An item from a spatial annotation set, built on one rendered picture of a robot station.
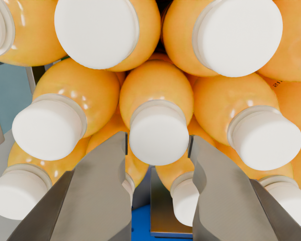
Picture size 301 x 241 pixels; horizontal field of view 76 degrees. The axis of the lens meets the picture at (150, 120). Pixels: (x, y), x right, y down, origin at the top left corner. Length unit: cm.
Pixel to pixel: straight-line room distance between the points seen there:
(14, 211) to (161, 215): 18
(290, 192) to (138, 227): 24
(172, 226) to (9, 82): 140
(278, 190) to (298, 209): 2
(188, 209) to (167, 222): 13
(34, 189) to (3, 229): 44
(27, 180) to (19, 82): 135
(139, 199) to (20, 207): 28
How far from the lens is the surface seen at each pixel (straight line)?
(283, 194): 19
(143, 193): 42
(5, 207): 20
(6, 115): 167
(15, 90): 155
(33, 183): 18
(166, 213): 31
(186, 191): 16
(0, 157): 82
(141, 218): 37
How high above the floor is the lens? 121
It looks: 63 degrees down
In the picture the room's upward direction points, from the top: 180 degrees counter-clockwise
